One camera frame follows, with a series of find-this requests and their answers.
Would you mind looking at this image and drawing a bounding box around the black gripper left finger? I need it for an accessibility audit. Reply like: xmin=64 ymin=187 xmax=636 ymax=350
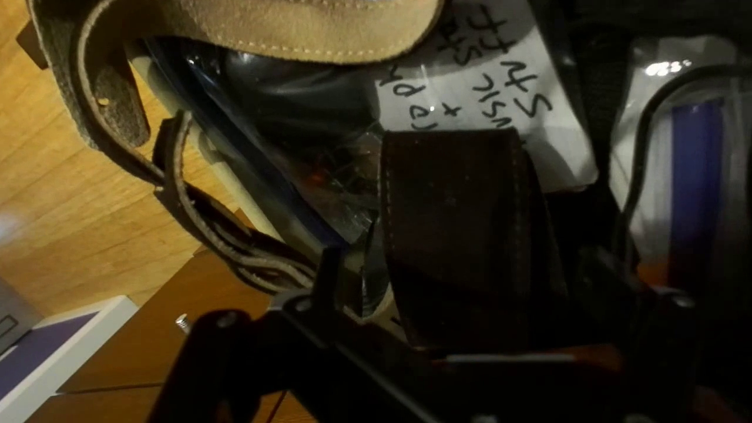
xmin=148 ymin=292 xmax=441 ymax=423

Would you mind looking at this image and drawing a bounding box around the glossy black package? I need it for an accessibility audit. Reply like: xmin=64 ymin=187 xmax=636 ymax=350
xmin=144 ymin=37 xmax=390 ymax=249

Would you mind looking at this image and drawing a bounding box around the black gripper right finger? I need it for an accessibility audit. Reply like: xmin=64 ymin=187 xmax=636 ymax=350
xmin=438 ymin=283 xmax=752 ymax=423

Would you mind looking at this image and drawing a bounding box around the white handwritten paper note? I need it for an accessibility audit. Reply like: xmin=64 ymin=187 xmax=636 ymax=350
xmin=374 ymin=0 xmax=602 ymax=194

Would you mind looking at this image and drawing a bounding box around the clear plastic bag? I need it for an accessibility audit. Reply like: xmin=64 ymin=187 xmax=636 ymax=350
xmin=608 ymin=34 xmax=752 ymax=296

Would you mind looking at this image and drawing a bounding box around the brown leather belt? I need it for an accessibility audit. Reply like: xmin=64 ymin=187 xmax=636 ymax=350
xmin=23 ymin=0 xmax=571 ymax=354

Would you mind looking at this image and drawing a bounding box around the green and white box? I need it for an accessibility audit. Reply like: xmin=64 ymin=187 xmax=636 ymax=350
xmin=0 ymin=293 xmax=142 ymax=423

